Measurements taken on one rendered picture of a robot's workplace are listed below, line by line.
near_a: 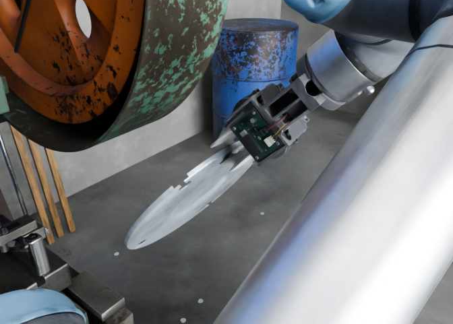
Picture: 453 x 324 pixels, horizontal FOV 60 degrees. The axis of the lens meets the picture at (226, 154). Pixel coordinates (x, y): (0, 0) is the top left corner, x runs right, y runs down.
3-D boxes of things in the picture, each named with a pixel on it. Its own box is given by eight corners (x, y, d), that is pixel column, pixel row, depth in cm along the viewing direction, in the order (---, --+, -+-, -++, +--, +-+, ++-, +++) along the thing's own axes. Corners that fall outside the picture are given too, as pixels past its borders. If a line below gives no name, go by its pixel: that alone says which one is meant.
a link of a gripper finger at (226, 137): (186, 153, 55) (228, 120, 49) (208, 138, 60) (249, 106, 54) (199, 171, 55) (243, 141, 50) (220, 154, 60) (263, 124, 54)
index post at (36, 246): (52, 269, 84) (42, 234, 80) (38, 277, 82) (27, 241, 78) (44, 264, 86) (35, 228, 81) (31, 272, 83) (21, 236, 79)
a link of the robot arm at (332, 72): (345, 19, 45) (389, 77, 45) (314, 46, 47) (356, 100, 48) (325, 29, 39) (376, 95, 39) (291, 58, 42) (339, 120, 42)
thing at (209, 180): (264, 159, 83) (261, 157, 83) (263, 118, 55) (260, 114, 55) (156, 248, 81) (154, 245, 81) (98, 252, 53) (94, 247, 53)
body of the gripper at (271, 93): (218, 121, 48) (288, 60, 41) (249, 101, 55) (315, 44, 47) (256, 171, 48) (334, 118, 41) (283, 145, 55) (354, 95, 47)
